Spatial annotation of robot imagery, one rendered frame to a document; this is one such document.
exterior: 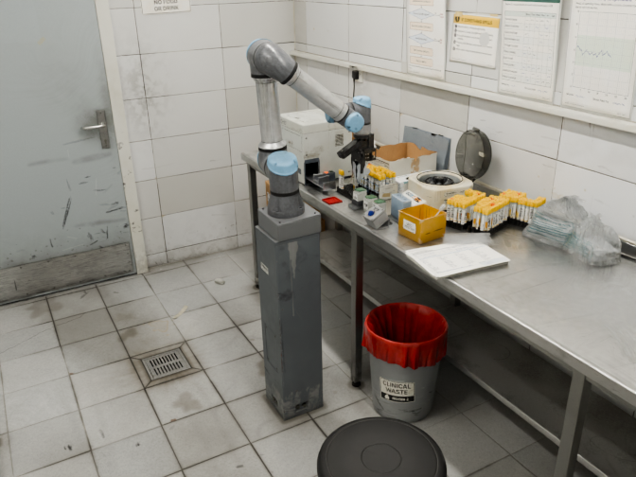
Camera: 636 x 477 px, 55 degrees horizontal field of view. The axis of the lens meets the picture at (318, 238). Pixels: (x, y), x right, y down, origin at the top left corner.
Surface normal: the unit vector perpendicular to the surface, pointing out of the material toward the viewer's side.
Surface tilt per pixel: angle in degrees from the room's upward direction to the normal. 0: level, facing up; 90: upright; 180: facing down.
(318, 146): 90
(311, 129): 89
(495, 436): 0
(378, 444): 2
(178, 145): 90
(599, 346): 0
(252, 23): 90
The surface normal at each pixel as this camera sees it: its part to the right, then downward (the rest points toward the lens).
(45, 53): 0.48, 0.35
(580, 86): -0.87, 0.28
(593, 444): -0.02, -0.91
